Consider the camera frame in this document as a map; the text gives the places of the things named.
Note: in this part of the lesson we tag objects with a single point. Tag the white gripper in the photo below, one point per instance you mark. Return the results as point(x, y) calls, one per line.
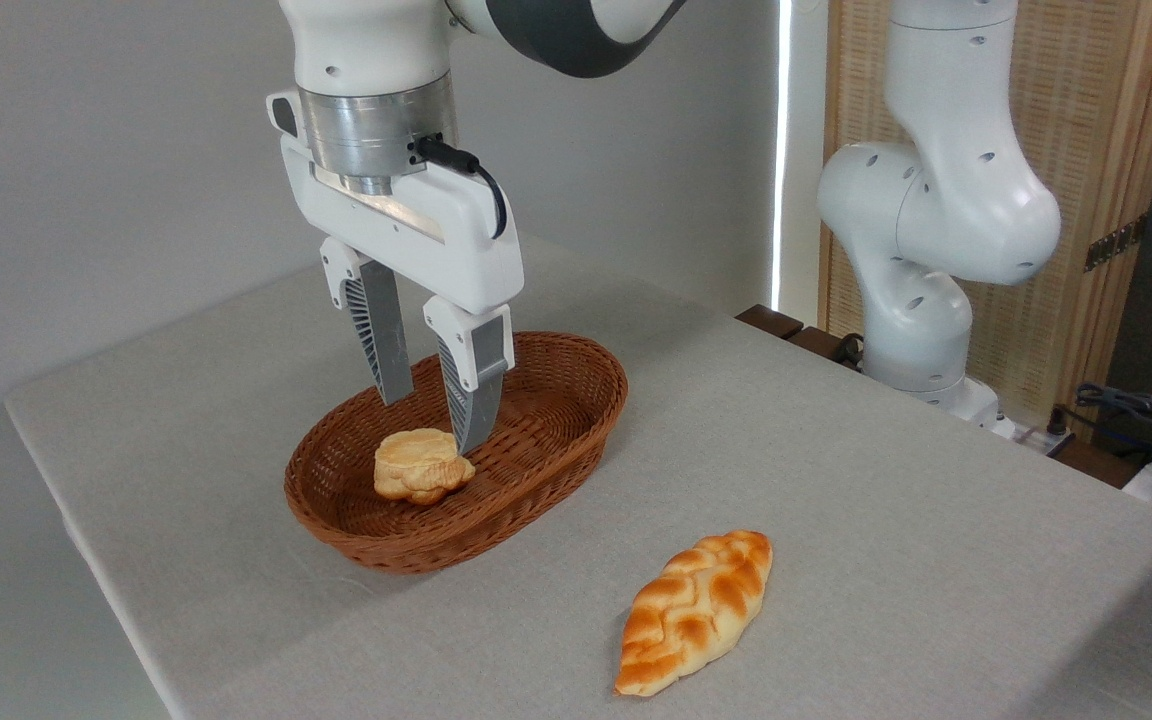
point(446, 240)

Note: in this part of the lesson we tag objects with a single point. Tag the braided golden bread loaf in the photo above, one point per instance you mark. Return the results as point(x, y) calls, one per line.
point(696, 610)

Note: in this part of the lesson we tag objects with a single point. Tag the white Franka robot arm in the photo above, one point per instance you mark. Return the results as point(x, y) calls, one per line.
point(936, 200)

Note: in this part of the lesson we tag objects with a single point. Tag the small round bread roll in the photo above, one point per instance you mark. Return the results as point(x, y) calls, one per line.
point(416, 470)

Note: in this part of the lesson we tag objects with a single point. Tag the brown wicker oval basket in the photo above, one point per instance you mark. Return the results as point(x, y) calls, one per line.
point(546, 440)

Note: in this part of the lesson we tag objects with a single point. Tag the dark wooden base board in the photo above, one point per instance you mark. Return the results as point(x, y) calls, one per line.
point(771, 320)

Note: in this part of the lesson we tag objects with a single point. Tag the grey tablecloth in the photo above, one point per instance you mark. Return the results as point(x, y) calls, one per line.
point(836, 480)

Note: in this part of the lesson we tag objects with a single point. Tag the black screen hinge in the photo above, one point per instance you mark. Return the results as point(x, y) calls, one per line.
point(1116, 243)

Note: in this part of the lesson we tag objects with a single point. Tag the bamboo folding screen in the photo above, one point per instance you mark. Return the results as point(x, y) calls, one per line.
point(1096, 120)

